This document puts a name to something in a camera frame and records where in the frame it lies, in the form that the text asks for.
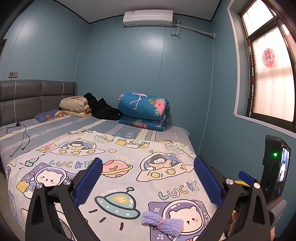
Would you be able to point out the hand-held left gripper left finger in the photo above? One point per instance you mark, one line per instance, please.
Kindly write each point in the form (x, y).
(89, 180)

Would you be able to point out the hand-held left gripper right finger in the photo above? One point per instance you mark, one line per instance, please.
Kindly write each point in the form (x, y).
(208, 183)

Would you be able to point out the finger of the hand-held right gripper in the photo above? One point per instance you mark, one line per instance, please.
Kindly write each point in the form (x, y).
(245, 177)

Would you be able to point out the yellow rimmed trash bin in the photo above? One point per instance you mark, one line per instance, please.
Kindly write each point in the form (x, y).
(240, 183)

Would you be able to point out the purple foam net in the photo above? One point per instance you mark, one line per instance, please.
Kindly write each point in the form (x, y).
(171, 226)

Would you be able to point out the cartoon printed blanket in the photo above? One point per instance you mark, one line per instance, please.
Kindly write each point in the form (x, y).
(129, 176)

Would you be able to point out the striped grey bed sheet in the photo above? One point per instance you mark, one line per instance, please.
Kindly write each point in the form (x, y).
(69, 125)

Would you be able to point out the black clothes pile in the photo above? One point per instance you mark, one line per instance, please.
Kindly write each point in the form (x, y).
(104, 111)

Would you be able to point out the beige folded quilt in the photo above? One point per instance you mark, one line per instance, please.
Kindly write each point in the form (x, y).
(74, 105)

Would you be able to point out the window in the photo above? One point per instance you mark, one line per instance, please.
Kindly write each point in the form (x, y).
(268, 88)

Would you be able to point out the small purple pillow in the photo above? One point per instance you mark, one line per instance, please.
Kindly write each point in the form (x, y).
(44, 115)

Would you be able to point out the blue flamingo folded quilt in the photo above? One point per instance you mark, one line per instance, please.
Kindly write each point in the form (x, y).
(138, 104)

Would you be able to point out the grey padded bed headboard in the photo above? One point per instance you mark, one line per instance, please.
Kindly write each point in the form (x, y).
(27, 92)

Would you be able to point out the red round window decal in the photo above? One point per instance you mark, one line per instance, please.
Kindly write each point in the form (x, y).
(268, 58)

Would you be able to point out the wrapped air conditioner pipe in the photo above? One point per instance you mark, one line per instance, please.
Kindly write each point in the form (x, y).
(198, 30)

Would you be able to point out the white air conditioner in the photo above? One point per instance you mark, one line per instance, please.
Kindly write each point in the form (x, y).
(148, 17)

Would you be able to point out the wall outlet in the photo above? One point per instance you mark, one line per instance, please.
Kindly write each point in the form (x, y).
(13, 74)

